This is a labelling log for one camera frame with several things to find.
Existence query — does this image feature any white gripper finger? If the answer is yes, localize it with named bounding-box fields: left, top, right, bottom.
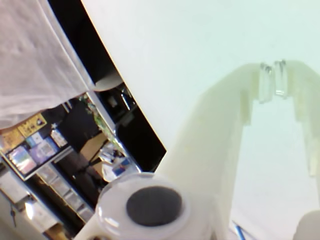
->
left=77, top=61, right=274, bottom=240
left=273, top=59, right=320, bottom=187

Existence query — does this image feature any dark brown glossy cabinet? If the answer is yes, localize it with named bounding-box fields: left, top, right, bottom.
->
left=47, top=0, right=168, bottom=174

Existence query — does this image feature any white blue plastic bag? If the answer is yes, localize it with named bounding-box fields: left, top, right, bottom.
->
left=100, top=146, right=141, bottom=183

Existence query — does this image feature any tan wooden desk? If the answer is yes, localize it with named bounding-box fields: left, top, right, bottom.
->
left=79, top=134, right=112, bottom=162

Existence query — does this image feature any white framed display shelf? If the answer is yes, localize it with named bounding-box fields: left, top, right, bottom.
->
left=0, top=99, right=87, bottom=182

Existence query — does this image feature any clear plastic drawer unit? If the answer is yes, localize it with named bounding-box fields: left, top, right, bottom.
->
left=37, top=163, right=95, bottom=223

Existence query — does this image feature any purple box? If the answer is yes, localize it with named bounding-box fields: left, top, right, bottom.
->
left=29, top=141, right=56, bottom=165

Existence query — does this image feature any yellow box with black print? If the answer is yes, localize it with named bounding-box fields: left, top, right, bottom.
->
left=17, top=112, right=48, bottom=138

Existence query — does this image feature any pastel blue box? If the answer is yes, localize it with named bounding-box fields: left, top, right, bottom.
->
left=6, top=146, right=37, bottom=175

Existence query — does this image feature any person white shirt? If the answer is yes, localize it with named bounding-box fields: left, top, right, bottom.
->
left=0, top=0, right=97, bottom=131

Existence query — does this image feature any white cabinet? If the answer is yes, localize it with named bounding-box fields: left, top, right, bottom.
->
left=0, top=172, right=55, bottom=240

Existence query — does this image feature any thin blue cable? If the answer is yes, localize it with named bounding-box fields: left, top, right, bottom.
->
left=231, top=219, right=254, bottom=240

